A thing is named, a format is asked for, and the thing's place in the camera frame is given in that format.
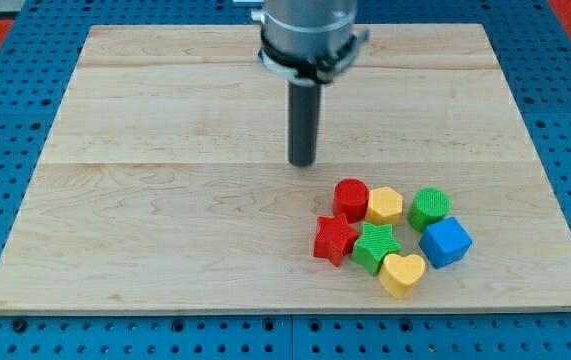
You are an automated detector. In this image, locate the yellow heart block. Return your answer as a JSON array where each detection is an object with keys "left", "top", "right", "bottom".
[{"left": 377, "top": 253, "right": 426, "bottom": 299}]

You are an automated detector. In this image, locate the wooden board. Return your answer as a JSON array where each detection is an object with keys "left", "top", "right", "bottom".
[{"left": 0, "top": 24, "right": 571, "bottom": 316}]

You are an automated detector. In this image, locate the green star block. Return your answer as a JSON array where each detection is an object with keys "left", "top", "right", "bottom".
[{"left": 351, "top": 222, "right": 402, "bottom": 276}]

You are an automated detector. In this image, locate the yellow hexagon block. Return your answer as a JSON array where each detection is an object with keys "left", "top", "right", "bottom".
[{"left": 364, "top": 187, "right": 403, "bottom": 226}]

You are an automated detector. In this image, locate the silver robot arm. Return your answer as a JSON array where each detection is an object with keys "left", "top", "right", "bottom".
[{"left": 247, "top": 0, "right": 370, "bottom": 168}]

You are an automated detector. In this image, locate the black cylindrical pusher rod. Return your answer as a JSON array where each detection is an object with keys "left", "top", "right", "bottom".
[{"left": 288, "top": 83, "right": 322, "bottom": 167}]

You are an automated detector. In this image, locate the red cylinder block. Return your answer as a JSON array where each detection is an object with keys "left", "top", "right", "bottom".
[{"left": 332, "top": 178, "right": 369, "bottom": 223}]

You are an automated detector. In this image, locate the red star block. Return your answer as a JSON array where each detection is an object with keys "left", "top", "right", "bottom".
[{"left": 313, "top": 213, "right": 360, "bottom": 267}]

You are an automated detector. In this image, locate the green cylinder block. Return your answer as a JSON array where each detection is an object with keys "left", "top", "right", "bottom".
[{"left": 408, "top": 187, "right": 451, "bottom": 232}]

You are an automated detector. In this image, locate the blue cube block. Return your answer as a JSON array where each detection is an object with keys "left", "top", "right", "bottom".
[{"left": 419, "top": 217, "right": 473, "bottom": 269}]

